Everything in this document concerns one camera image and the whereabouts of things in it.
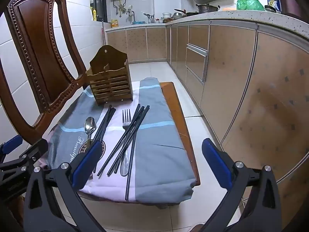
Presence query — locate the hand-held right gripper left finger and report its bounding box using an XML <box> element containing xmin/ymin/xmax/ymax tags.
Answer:
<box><xmin>23</xmin><ymin>140</ymin><xmax>107</xmax><ymax>232</ymax></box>

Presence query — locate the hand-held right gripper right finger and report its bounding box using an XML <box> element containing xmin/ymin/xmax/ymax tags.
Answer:
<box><xmin>201</xmin><ymin>138</ymin><xmax>283</xmax><ymax>232</ymax></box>

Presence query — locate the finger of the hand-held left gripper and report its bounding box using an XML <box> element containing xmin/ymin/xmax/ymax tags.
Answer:
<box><xmin>0</xmin><ymin>138</ymin><xmax>49</xmax><ymax>174</ymax></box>
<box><xmin>0</xmin><ymin>135</ymin><xmax>24</xmax><ymax>161</ymax></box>

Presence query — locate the metal fork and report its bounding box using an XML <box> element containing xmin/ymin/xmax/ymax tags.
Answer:
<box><xmin>119</xmin><ymin>109</ymin><xmax>133</xmax><ymax>177</ymax></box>

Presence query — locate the metal spoon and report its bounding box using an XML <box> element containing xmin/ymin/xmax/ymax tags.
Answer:
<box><xmin>84</xmin><ymin>116</ymin><xmax>97</xmax><ymax>150</ymax></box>

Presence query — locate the bundle of black chopsticks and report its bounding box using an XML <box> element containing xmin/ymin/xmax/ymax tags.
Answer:
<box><xmin>97</xmin><ymin>103</ymin><xmax>150</xmax><ymax>201</ymax></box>
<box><xmin>92</xmin><ymin>105</ymin><xmax>117</xmax><ymax>173</ymax></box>

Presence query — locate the wooden utensil holder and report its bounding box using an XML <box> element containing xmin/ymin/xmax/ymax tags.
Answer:
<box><xmin>86</xmin><ymin>45</ymin><xmax>134</xmax><ymax>106</ymax></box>

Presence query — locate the grey and pink printed cloth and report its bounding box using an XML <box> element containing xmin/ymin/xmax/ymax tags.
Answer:
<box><xmin>45</xmin><ymin>77</ymin><xmax>196</xmax><ymax>209</ymax></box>

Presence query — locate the carved wooden chair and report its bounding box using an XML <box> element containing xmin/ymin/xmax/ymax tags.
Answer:
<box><xmin>0</xmin><ymin>0</ymin><xmax>201</xmax><ymax>206</ymax></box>

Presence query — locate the black wok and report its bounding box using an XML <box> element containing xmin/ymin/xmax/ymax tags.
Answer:
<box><xmin>174</xmin><ymin>9</ymin><xmax>195</xmax><ymax>16</ymax></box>

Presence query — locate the metal cooking pot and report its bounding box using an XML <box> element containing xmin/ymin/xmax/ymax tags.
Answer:
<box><xmin>195</xmin><ymin>3</ymin><xmax>221</xmax><ymax>14</ymax></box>

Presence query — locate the dark window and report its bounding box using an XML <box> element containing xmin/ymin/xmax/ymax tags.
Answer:
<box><xmin>90</xmin><ymin>0</ymin><xmax>108</xmax><ymax>22</ymax></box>

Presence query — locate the green plastic bag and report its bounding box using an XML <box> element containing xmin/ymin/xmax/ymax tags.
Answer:
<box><xmin>236</xmin><ymin>0</ymin><xmax>265</xmax><ymax>11</ymax></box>

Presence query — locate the blue snack bag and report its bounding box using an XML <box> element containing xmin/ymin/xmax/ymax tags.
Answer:
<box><xmin>264</xmin><ymin>0</ymin><xmax>282</xmax><ymax>14</ymax></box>

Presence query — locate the dark purple flask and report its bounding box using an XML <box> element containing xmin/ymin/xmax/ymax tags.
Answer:
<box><xmin>278</xmin><ymin>0</ymin><xmax>302</xmax><ymax>15</ymax></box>

